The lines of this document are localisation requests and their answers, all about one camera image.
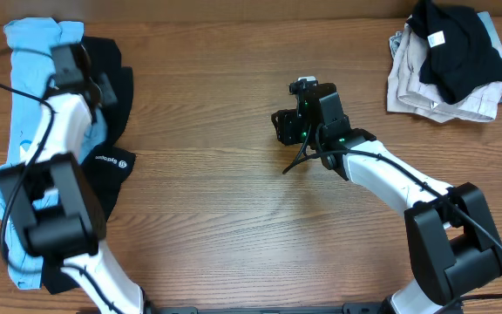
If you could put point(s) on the beige folded garment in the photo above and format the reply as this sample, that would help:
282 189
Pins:
407 94

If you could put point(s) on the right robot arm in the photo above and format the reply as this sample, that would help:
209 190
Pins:
454 246

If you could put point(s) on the black folded garment on pile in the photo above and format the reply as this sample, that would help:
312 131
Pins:
461 57

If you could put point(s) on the black t-shirt on left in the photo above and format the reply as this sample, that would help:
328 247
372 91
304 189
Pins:
106 168

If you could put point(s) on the grey-blue garment under pile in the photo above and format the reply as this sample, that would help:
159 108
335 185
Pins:
394 41

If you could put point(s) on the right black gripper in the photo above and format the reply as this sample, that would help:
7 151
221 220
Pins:
289 128

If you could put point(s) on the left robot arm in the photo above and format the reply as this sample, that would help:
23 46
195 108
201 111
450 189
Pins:
50 203

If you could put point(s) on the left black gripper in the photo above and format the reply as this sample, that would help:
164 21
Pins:
104 92

